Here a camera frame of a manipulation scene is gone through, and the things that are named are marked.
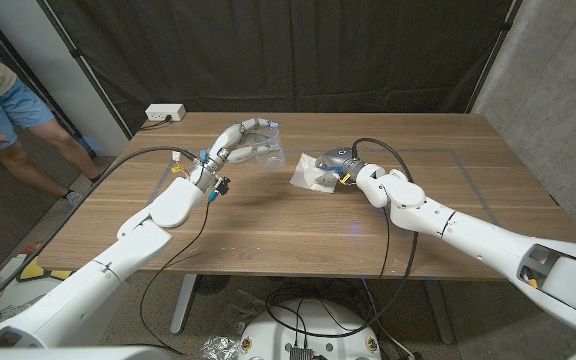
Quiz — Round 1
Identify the white tissue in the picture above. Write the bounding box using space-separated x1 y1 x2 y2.
288 152 344 195

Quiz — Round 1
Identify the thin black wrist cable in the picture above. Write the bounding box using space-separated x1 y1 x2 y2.
138 198 212 357
377 206 392 280

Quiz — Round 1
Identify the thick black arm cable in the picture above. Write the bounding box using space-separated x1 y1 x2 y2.
265 137 419 360
0 145 204 321

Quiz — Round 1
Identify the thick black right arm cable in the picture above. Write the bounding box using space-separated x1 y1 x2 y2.
265 137 419 360

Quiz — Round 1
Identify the grey table leg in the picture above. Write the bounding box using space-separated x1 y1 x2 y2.
422 279 455 345

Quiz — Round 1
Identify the black round fan grille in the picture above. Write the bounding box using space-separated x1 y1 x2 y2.
195 273 232 296

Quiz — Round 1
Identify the thin black left wrist cable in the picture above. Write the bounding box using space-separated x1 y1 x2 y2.
138 198 212 357

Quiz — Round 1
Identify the clear plastic measuring cup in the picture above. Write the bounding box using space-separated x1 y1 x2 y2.
245 127 287 174

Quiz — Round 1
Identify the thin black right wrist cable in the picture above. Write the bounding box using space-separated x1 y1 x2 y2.
377 206 392 280

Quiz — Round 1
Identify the black backdrop stand pole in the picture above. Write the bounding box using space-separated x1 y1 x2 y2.
35 0 134 141
465 0 524 115

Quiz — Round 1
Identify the black backdrop curtain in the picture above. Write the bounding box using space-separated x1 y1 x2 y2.
37 0 524 136

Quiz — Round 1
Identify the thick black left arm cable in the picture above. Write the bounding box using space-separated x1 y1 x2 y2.
0 145 204 321

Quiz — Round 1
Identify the yellow black floor mat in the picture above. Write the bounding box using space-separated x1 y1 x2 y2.
15 242 74 284

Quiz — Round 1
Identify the black power strip cord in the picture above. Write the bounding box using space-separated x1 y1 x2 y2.
139 115 174 132

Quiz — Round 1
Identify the white power strip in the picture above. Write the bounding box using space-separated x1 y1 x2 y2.
144 102 187 123

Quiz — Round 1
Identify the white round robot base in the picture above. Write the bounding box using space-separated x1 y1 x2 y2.
237 298 382 360

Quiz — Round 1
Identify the white table leg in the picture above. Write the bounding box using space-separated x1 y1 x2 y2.
170 273 199 335

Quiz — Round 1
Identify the crumpled silver foil bag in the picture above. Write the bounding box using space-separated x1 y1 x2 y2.
198 335 242 360

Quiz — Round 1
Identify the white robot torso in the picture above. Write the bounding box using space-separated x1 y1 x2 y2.
0 346 172 360

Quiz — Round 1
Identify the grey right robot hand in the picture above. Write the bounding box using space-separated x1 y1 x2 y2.
314 146 369 187

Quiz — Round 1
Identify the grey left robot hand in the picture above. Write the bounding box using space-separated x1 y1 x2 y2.
187 117 282 202

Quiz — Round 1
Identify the clear plastic floor bag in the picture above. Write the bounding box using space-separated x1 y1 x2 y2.
220 289 269 336

